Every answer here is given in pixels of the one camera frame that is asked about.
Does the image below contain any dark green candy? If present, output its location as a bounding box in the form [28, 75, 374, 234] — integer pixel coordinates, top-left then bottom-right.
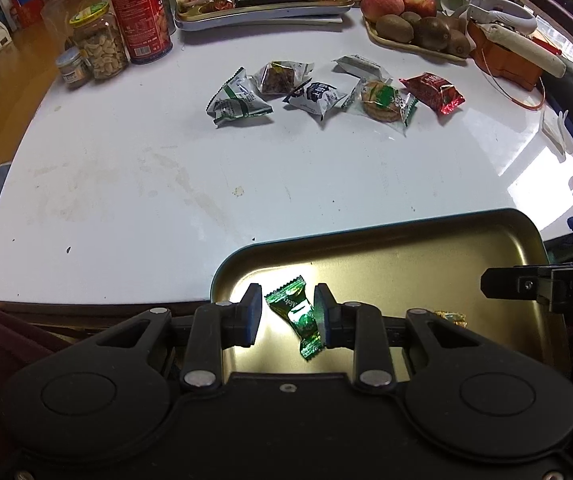
[265, 275, 324, 361]

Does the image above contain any gold candy wrapper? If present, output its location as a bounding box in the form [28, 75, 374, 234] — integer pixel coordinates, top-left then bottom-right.
[433, 311, 467, 328]

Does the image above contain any red bayberry snack packet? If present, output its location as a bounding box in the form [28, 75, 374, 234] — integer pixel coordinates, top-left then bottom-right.
[400, 73, 465, 115]

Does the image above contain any empty gold tray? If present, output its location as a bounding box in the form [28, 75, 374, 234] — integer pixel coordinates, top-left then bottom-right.
[212, 209, 568, 370]

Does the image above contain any white paper piece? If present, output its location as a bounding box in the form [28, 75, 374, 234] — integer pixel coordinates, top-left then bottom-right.
[540, 108, 573, 156]

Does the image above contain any green biscuit packet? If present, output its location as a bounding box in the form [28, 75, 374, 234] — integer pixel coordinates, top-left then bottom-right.
[341, 79, 419, 136]

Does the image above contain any green white snack packet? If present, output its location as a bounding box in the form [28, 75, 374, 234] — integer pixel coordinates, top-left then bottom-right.
[206, 67, 273, 126]

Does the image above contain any blue white milk candy packet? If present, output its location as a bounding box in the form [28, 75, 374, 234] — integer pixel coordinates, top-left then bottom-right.
[283, 79, 348, 122]

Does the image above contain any orange leather bag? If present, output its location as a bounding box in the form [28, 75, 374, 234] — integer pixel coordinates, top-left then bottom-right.
[466, 21, 545, 110]

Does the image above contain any brown dried fruit packet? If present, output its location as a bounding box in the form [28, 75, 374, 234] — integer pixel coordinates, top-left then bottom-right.
[252, 61, 315, 96]

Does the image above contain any white grey snack packet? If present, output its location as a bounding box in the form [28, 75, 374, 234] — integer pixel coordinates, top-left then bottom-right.
[335, 54, 391, 82]

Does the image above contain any right kiwi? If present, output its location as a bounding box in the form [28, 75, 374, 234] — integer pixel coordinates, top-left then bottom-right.
[446, 28, 472, 58]

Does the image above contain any kiwi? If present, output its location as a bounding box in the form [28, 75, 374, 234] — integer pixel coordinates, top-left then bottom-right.
[446, 28, 472, 58]
[375, 14, 414, 44]
[414, 16, 450, 51]

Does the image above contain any front centre kiwi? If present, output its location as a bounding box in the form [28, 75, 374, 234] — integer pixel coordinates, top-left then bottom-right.
[414, 16, 450, 51]

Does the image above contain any small silver lid jar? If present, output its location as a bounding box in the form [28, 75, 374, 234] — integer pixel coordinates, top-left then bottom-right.
[55, 47, 91, 90]

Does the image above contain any fruit plate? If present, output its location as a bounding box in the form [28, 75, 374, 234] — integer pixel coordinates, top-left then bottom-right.
[363, 14, 470, 65]

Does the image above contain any left kiwi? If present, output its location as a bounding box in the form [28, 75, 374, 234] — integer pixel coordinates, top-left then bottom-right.
[375, 14, 414, 44]

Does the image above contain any right red apple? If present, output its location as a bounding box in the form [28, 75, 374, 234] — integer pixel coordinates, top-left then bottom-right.
[403, 0, 437, 18]

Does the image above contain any red apple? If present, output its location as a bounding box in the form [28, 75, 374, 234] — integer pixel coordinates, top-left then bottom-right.
[360, 0, 405, 23]
[403, 0, 437, 18]

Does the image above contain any glass peanut jar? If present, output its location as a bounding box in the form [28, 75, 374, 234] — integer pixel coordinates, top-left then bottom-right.
[70, 1, 128, 80]

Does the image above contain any left red apple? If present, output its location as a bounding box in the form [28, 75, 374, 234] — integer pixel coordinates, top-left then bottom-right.
[360, 0, 405, 23]

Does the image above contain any red biscuit can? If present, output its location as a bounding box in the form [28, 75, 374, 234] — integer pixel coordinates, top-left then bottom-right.
[111, 0, 172, 64]

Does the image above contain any white padded handle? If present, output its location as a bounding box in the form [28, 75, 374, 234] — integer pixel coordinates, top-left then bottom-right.
[480, 24, 566, 78]

